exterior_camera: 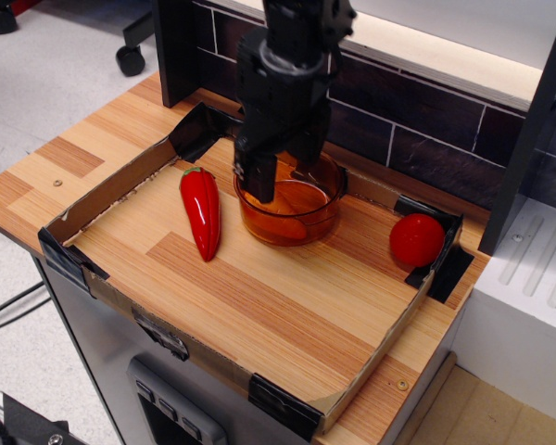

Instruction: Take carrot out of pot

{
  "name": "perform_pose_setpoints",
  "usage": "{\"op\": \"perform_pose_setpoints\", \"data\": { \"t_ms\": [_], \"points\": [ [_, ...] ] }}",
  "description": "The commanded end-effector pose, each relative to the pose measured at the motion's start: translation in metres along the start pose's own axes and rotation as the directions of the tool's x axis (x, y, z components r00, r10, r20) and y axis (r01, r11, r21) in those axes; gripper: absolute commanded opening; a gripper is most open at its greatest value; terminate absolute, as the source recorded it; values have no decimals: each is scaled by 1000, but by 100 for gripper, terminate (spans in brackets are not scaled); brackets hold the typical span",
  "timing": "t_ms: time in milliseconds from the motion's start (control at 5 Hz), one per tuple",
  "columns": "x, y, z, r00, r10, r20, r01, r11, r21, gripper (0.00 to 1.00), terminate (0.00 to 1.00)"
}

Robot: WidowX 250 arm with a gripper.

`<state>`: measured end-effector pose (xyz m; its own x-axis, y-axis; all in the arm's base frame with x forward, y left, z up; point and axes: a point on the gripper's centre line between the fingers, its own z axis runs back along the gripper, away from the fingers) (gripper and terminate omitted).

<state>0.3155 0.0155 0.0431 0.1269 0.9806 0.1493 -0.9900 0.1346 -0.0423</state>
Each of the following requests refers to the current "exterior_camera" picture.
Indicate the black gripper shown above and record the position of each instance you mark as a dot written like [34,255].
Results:
[282,89]

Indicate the orange toy carrot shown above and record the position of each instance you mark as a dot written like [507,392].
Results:
[277,217]

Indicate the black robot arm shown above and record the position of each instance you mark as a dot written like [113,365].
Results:
[325,23]

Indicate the transparent orange plastic pot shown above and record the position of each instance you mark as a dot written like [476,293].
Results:
[314,194]

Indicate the cardboard fence with black tape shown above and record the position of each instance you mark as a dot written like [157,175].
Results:
[329,342]

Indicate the red toy chili pepper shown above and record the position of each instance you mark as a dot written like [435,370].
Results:
[201,201]

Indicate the red toy tomato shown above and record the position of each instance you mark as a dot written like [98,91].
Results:
[417,239]

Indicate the black office chair base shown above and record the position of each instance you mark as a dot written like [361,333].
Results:
[129,57]

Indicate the white toy sink drainboard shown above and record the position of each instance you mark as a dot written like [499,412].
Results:
[507,335]

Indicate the dark upright post left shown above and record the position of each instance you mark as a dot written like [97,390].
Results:
[175,32]

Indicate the dark upright post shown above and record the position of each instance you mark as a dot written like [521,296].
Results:
[175,32]
[532,142]

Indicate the dark upright post right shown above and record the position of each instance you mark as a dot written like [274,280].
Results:
[532,142]

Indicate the black bracket with screw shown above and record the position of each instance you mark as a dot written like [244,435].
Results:
[20,424]

